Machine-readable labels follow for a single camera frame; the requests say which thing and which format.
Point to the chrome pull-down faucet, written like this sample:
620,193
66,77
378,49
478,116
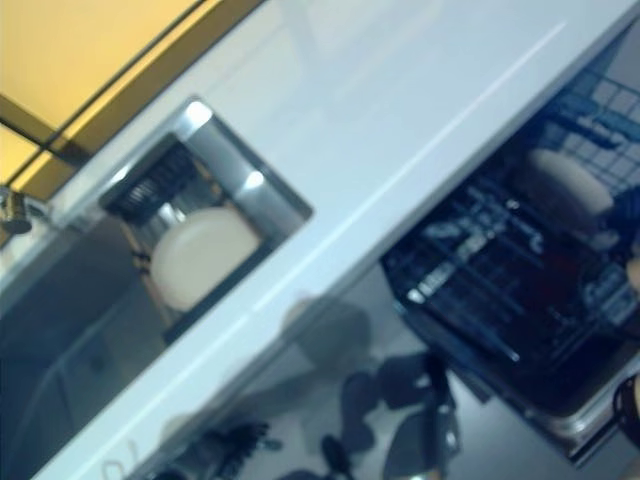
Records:
15,210

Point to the black sink dish rack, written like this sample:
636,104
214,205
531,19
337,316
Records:
145,185

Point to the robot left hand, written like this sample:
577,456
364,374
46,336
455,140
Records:
245,442

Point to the black built-in dishwasher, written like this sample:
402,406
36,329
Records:
560,405

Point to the small cream plate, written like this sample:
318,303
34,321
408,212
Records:
205,257

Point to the large cream plate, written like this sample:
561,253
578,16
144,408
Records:
570,182

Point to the stainless steel sink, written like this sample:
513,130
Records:
270,190

